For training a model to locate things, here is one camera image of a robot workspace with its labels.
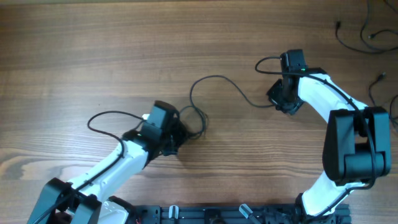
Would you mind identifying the black usb cables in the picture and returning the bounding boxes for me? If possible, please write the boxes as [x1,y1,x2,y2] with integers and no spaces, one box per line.
[178,75,276,140]

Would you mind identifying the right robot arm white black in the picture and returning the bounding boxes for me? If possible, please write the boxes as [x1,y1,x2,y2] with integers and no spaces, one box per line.
[267,49,392,223]

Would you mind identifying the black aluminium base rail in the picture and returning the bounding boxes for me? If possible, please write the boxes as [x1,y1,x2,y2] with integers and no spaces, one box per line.
[124,203,352,224]

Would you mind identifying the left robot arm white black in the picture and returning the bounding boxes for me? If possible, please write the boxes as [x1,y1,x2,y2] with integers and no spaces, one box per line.
[28,101,188,223]

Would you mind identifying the black usb cable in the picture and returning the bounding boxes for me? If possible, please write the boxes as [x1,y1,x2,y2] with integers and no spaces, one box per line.
[335,0,398,55]

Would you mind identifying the black usb cable edge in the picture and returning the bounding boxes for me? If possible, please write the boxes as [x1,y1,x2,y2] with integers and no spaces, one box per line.
[368,72,398,131]

